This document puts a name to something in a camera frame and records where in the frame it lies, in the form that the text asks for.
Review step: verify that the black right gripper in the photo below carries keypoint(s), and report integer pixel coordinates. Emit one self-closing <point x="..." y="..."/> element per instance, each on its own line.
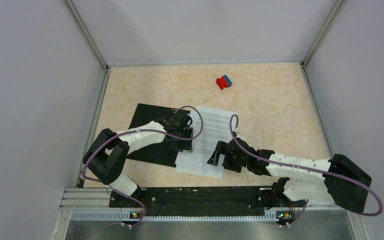
<point x="221" y="148"/>

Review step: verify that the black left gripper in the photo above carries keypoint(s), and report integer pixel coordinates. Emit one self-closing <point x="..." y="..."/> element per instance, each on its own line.
<point x="186" y="145"/>

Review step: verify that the white printed paper stack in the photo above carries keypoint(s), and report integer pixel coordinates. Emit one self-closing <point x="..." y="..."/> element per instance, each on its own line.
<point x="216" y="127"/>

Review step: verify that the teal and black file folder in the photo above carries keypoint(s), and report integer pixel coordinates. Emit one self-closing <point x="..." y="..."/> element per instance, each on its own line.
<point x="148" y="145"/>

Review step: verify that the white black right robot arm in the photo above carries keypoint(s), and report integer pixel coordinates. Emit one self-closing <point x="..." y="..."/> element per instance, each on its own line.
<point x="337" y="180"/>

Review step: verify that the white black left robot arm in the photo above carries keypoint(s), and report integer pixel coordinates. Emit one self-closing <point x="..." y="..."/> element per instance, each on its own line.
<point x="107" y="155"/>

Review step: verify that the red and blue toy block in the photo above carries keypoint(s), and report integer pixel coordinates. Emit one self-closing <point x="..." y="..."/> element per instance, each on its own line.
<point x="223" y="82"/>

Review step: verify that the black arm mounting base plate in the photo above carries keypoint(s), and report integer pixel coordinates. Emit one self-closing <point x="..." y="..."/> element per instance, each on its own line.
<point x="215" y="201"/>

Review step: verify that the aluminium front frame rail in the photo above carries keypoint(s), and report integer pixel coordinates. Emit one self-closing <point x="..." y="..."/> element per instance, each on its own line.
<point x="84" y="214"/>

